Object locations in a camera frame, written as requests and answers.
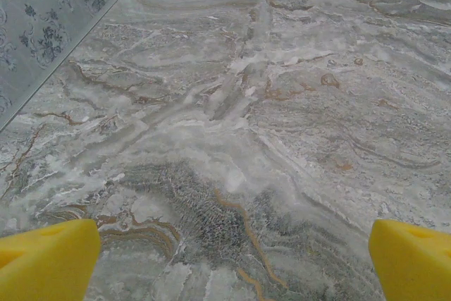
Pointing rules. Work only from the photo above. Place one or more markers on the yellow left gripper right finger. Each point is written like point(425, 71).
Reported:
point(412, 265)

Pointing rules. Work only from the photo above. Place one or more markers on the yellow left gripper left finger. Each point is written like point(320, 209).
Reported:
point(46, 262)

